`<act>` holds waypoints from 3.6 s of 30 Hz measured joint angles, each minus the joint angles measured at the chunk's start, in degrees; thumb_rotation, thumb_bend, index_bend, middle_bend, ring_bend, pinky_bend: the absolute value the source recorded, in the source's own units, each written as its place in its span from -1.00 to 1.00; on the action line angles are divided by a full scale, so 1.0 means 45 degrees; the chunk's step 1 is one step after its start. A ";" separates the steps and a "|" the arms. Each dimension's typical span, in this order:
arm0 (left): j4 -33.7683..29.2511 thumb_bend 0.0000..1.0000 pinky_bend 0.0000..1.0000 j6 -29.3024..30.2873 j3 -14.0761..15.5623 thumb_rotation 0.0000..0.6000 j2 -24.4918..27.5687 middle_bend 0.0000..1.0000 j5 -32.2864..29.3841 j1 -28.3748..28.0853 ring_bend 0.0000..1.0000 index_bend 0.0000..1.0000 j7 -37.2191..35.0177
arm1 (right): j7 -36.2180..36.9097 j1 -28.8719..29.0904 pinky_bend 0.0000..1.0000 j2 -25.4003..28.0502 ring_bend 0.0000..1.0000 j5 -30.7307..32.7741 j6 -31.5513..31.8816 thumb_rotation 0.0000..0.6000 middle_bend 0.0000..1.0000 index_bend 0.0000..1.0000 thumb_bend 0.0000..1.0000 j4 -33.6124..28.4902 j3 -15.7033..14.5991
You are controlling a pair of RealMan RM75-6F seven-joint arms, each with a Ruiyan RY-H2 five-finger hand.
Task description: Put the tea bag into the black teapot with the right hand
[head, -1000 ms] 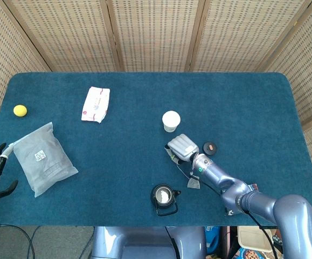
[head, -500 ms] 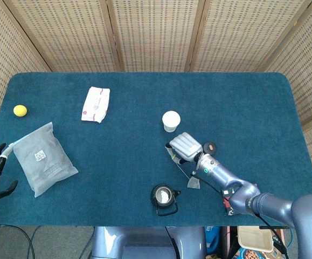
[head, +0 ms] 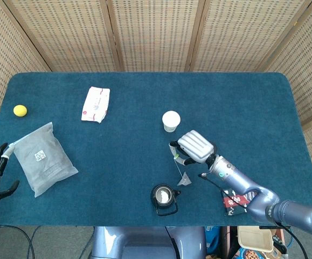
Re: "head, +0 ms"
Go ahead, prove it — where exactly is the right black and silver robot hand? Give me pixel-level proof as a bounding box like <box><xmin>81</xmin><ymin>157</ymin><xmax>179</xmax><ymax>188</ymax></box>
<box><xmin>168</xmin><ymin>130</ymin><xmax>218</xmax><ymax>166</ymax></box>

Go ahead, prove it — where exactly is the grey tea bag with string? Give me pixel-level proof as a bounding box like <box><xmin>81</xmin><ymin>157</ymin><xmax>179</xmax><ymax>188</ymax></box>
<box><xmin>173</xmin><ymin>153</ymin><xmax>192</xmax><ymax>187</ymax></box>

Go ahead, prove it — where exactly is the black teapot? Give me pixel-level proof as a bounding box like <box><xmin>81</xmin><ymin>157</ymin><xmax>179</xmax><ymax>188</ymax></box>
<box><xmin>150</xmin><ymin>183</ymin><xmax>182</xmax><ymax>216</ymax></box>

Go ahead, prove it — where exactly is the dark red-patterned box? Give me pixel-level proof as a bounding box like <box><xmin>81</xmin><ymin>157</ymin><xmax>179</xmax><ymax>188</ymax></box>
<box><xmin>221</xmin><ymin>188</ymin><xmax>259</xmax><ymax>216</ymax></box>

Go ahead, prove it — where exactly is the white paper cup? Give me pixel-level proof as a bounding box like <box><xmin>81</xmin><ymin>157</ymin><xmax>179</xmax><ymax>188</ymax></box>
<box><xmin>161</xmin><ymin>110</ymin><xmax>181</xmax><ymax>133</ymax></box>

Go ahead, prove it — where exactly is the grey plastic pouch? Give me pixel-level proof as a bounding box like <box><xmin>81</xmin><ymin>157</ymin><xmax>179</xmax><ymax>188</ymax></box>
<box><xmin>10</xmin><ymin>121</ymin><xmax>79</xmax><ymax>198</ymax></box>

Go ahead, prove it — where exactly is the blue table mat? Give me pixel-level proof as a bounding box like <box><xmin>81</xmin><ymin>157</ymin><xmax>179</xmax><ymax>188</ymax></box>
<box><xmin>0</xmin><ymin>71</ymin><xmax>312</xmax><ymax>227</ymax></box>

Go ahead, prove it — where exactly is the yellow ball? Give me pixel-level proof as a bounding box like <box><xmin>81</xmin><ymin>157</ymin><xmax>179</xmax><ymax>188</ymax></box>
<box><xmin>13</xmin><ymin>105</ymin><xmax>28</xmax><ymax>117</ymax></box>

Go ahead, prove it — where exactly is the blue package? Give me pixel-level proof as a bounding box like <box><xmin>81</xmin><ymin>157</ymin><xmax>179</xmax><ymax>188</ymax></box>
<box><xmin>204</xmin><ymin>226</ymin><xmax>221</xmax><ymax>254</ymax></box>

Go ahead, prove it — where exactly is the beige tray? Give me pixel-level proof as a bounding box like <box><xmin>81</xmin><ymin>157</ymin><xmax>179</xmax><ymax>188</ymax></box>
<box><xmin>237</xmin><ymin>226</ymin><xmax>274</xmax><ymax>253</ymax></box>

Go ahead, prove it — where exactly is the white tissue pack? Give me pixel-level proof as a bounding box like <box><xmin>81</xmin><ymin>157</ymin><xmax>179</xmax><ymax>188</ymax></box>
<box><xmin>81</xmin><ymin>86</ymin><xmax>111</xmax><ymax>124</ymax></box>

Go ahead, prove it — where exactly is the blue-grey robot torso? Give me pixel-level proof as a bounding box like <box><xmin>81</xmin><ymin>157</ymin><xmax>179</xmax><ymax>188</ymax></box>
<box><xmin>91</xmin><ymin>226</ymin><xmax>207</xmax><ymax>259</ymax></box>

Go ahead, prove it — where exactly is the printed cookie box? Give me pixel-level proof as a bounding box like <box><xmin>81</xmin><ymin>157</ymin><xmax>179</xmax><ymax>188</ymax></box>
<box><xmin>232</xmin><ymin>247</ymin><xmax>271</xmax><ymax>259</ymax></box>

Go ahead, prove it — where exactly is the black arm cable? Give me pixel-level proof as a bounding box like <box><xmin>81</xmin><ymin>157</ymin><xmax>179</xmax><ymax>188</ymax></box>
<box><xmin>198</xmin><ymin>173</ymin><xmax>309</xmax><ymax>259</ymax></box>

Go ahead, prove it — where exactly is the black floor cable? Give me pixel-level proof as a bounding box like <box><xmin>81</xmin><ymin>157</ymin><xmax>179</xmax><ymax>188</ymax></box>
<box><xmin>0</xmin><ymin>224</ymin><xmax>36</xmax><ymax>259</ymax></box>

